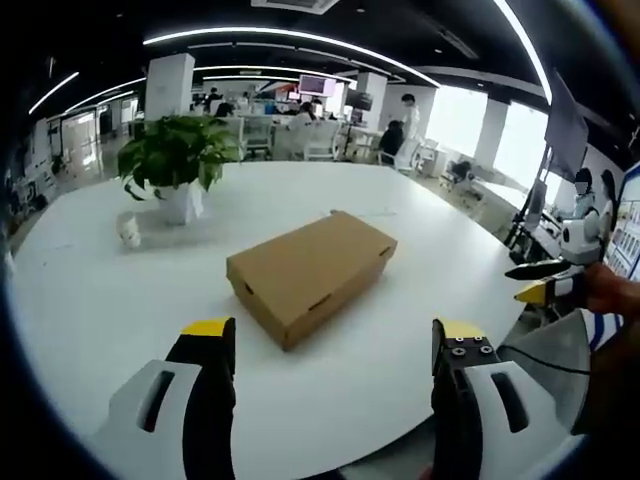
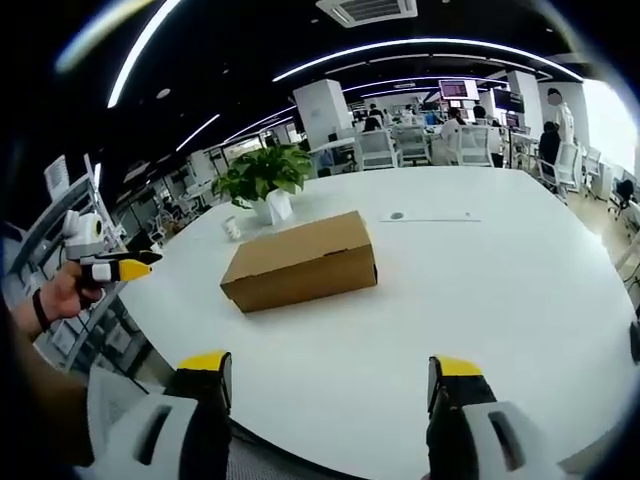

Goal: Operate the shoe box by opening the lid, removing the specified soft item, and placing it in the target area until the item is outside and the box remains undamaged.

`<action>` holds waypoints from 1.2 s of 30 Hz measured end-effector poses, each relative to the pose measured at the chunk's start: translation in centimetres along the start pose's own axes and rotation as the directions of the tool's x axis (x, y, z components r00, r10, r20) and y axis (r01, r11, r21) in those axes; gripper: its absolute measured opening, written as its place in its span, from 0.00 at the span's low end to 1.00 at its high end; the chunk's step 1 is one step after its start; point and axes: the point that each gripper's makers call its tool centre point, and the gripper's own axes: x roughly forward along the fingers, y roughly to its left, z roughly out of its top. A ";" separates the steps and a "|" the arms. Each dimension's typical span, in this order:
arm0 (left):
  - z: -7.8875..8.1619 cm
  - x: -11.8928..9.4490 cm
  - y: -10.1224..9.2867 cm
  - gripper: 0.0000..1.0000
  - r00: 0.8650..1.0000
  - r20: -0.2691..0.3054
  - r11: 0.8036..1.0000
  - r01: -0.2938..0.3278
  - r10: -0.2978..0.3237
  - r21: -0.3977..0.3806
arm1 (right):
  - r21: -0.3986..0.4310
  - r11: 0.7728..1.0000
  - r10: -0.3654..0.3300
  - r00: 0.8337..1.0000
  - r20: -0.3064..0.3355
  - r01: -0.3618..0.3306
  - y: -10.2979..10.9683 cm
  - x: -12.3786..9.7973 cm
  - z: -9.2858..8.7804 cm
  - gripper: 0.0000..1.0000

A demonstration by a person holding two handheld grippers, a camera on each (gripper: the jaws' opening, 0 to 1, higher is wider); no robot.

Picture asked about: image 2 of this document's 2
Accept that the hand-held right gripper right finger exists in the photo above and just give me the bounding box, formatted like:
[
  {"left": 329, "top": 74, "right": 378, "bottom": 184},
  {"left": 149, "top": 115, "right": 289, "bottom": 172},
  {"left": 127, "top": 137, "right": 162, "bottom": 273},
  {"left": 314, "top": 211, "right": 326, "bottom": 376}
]
[{"left": 425, "top": 354, "right": 566, "bottom": 480}]

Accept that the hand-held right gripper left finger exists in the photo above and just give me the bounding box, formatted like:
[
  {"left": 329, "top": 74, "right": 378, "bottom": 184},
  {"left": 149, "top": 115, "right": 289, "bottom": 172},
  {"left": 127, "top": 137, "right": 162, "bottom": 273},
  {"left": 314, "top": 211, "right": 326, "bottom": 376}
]
[{"left": 87, "top": 350, "right": 234, "bottom": 480}]

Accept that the brown cardboard shoe box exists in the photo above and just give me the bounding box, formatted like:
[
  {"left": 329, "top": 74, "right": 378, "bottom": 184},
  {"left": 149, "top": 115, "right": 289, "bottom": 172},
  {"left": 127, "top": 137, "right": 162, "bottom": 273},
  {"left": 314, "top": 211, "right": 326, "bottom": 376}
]
[{"left": 219, "top": 209, "right": 380, "bottom": 314}]

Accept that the person's left hand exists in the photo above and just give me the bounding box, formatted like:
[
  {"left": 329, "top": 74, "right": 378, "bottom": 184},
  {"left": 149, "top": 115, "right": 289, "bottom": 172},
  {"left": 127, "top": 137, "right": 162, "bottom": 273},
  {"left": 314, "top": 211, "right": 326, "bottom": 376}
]
[{"left": 41, "top": 261, "right": 109, "bottom": 319}]

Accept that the black wristband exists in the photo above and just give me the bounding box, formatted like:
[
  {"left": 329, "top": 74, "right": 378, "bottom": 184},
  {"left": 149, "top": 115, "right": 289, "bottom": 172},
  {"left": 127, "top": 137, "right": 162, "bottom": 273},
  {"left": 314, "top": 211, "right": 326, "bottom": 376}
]
[{"left": 31, "top": 288, "right": 53, "bottom": 333}]

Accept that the green potted plant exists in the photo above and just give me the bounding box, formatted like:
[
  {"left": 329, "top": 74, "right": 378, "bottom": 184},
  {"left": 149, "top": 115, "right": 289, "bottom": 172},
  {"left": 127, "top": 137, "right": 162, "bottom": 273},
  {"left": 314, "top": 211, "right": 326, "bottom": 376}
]
[{"left": 210, "top": 144, "right": 314, "bottom": 225}]

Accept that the white square pillar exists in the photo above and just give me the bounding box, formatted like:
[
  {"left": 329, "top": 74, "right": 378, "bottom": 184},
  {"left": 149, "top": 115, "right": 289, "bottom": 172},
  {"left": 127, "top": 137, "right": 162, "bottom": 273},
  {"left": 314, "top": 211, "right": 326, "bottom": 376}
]
[{"left": 292, "top": 78, "right": 354, "bottom": 147}]

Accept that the white office chair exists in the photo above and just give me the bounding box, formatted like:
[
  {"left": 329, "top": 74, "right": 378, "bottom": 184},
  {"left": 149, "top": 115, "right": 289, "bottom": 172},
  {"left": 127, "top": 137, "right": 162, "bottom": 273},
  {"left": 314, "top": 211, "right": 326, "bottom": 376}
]
[
  {"left": 456, "top": 124, "right": 495, "bottom": 167},
  {"left": 358, "top": 128, "right": 399, "bottom": 171},
  {"left": 394, "top": 124, "right": 432, "bottom": 167},
  {"left": 542, "top": 141, "right": 582, "bottom": 199}
]

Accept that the black office chair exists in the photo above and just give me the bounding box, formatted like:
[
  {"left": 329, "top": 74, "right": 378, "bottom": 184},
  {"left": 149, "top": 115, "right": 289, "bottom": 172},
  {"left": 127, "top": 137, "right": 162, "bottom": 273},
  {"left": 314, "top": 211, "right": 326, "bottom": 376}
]
[{"left": 606, "top": 179, "right": 637, "bottom": 217}]

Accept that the ceiling air conditioner vent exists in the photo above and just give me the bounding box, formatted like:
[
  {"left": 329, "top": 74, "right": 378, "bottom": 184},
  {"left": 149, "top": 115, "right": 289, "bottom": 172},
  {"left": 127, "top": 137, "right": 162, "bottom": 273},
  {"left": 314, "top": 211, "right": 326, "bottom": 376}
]
[{"left": 315, "top": 0, "right": 419, "bottom": 28}]

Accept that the hanging display screen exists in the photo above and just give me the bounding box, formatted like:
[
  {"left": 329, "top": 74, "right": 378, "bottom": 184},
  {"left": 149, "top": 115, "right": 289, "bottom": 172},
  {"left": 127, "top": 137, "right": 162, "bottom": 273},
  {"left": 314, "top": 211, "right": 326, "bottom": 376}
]
[{"left": 438, "top": 78, "right": 480, "bottom": 102}]

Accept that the white table cable cover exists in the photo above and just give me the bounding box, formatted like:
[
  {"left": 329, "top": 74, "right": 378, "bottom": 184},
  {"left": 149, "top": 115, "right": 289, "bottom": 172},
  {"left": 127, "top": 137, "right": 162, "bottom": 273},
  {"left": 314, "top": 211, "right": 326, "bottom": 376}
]
[{"left": 379, "top": 210, "right": 483, "bottom": 224}]

